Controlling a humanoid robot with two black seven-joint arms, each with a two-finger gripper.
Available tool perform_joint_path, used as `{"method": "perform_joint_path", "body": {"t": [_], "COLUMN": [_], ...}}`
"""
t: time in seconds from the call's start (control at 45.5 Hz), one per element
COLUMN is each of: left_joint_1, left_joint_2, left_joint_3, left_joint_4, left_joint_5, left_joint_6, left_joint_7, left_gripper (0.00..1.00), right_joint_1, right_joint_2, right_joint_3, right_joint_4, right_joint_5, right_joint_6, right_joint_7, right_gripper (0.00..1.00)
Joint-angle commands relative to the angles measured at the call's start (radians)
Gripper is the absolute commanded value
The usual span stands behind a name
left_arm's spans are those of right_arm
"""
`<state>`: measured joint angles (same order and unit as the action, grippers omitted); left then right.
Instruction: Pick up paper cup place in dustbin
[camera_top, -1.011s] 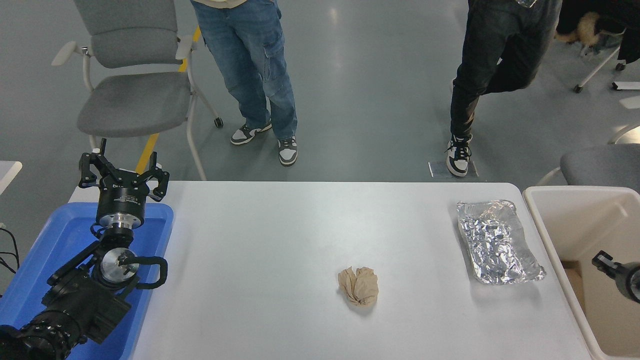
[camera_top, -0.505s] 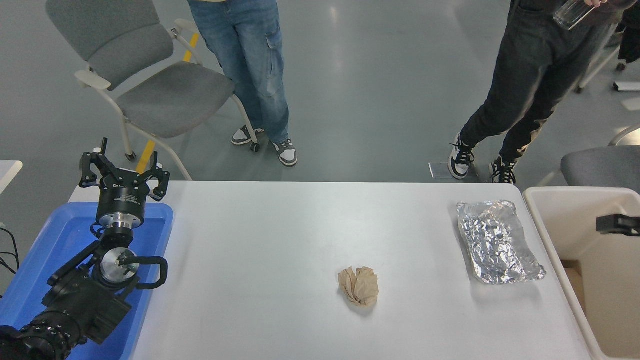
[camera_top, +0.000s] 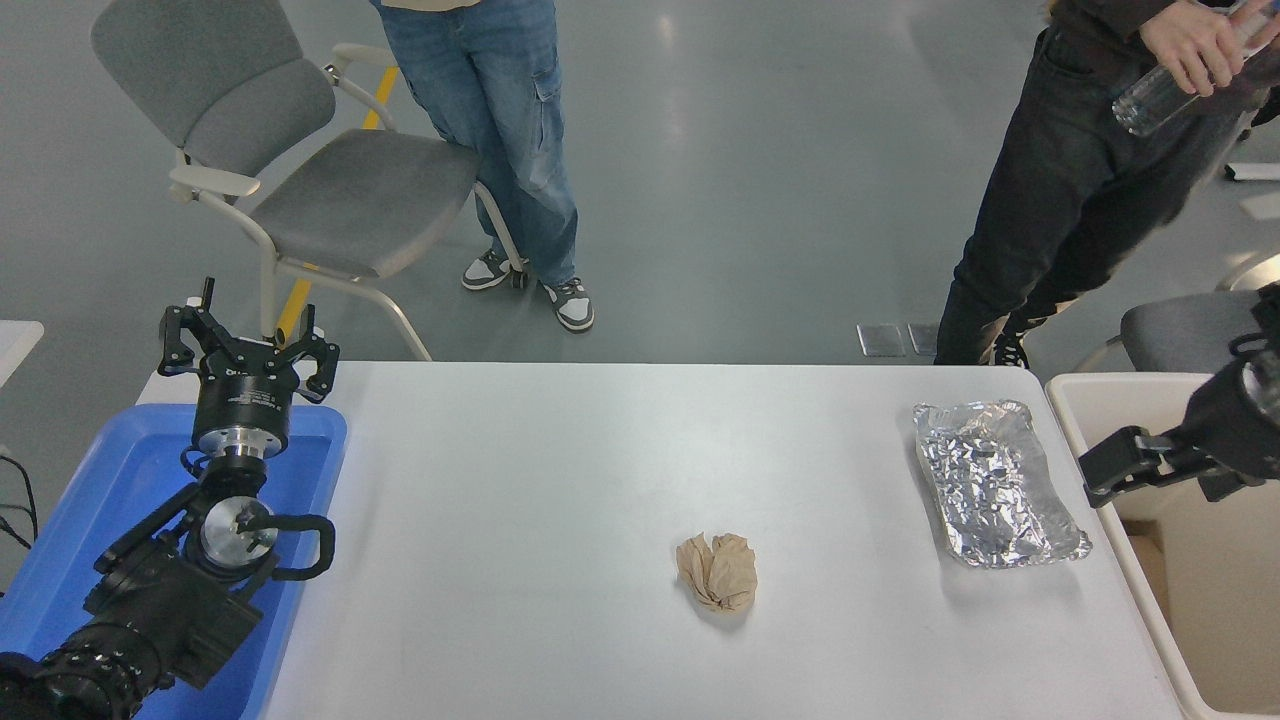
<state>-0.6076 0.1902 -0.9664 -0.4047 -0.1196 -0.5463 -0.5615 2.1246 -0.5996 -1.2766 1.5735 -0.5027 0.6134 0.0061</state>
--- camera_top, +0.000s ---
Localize blue plastic tray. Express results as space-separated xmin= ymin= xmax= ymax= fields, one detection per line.
xmin=0 ymin=403 xmax=348 ymax=720

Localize crumpled silver foil tray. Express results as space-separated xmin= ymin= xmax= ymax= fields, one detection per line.
xmin=913 ymin=400 xmax=1093 ymax=571

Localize grey padded chair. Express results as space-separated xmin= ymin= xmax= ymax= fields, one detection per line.
xmin=1078 ymin=250 xmax=1280 ymax=376

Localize person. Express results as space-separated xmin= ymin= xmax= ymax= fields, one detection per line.
xmin=370 ymin=0 xmax=596 ymax=334
xmin=935 ymin=0 xmax=1280 ymax=368

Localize large pale bin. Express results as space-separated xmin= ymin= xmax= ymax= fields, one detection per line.
xmin=1045 ymin=372 xmax=1280 ymax=720

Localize white side table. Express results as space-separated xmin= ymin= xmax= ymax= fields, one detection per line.
xmin=0 ymin=320 xmax=46 ymax=391

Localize clear plastic bottle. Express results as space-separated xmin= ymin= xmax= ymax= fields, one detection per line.
xmin=1113 ymin=0 xmax=1280 ymax=138

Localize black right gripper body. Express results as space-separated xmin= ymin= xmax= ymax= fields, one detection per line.
xmin=1185 ymin=365 xmax=1276 ymax=479

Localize person's right hand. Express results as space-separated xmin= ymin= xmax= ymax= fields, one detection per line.
xmin=1140 ymin=0 xmax=1251 ymax=98

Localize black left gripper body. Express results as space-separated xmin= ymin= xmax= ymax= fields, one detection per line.
xmin=192 ymin=340 xmax=302 ymax=435

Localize crumpled tan paper ball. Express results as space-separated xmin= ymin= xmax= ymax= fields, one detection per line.
xmin=676 ymin=533 xmax=758 ymax=613

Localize cream framed grey chair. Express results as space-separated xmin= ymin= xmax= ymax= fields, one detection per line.
xmin=90 ymin=0 xmax=531 ymax=361

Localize black cables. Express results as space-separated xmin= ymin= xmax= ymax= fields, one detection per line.
xmin=0 ymin=455 xmax=41 ymax=551

